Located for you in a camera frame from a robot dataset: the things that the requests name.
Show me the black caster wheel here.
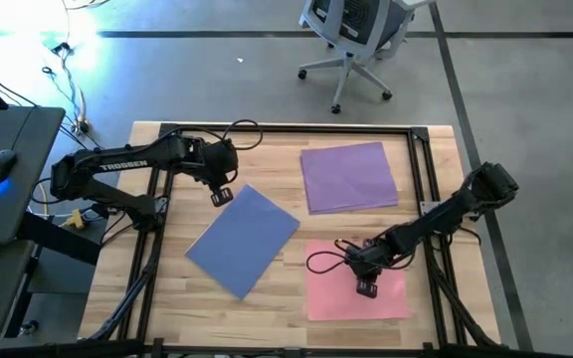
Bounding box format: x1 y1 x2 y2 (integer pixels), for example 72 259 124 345
17 319 40 337

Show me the black desk support beam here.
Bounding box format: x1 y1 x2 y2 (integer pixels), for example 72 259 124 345
15 211 104 267

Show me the white mesh office chair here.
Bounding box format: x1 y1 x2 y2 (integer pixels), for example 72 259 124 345
296 0 438 115

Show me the black desk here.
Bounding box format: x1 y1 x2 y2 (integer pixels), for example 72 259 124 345
0 105 68 246

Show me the yellow plug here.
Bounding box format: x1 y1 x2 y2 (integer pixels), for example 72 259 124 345
59 208 89 231

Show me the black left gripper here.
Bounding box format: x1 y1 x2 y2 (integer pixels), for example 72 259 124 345
197 140 241 208

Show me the silver mounting plate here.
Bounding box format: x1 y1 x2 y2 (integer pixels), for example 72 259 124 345
419 200 443 218

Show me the blue paper sheet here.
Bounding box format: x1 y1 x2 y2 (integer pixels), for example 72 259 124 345
184 183 302 301

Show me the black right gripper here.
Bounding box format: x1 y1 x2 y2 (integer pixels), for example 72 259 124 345
343 238 393 299

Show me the black looped cable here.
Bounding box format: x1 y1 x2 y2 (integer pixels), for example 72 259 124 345
166 117 265 153
304 238 365 275

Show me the pink paper sheet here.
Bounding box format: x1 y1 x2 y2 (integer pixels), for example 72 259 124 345
303 240 413 323

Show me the black aluminium table frame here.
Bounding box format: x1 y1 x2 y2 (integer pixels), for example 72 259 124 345
81 121 502 358

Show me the white floor cable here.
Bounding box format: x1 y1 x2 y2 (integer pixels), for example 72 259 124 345
59 0 93 136

